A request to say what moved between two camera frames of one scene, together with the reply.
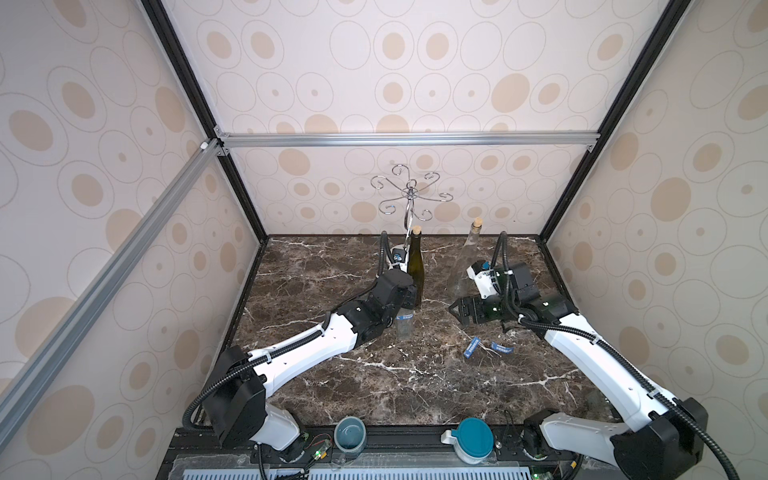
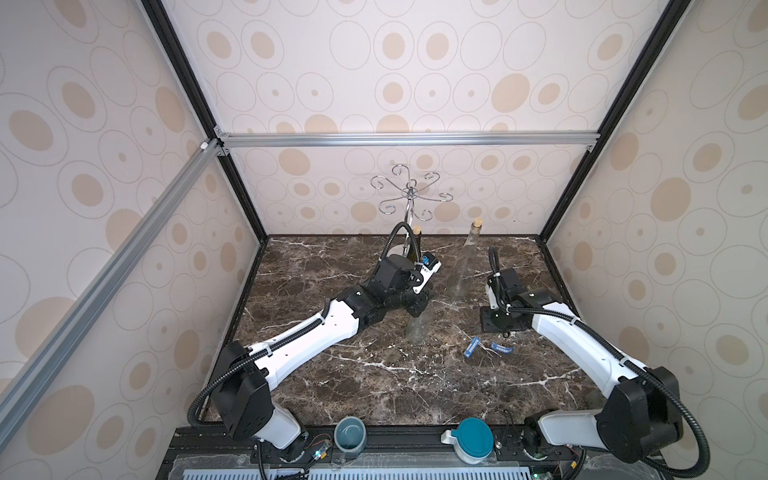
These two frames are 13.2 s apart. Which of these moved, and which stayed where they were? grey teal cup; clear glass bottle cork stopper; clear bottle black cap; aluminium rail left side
Moved: clear bottle black cap
Stayed: aluminium rail left side; grey teal cup; clear glass bottle cork stopper
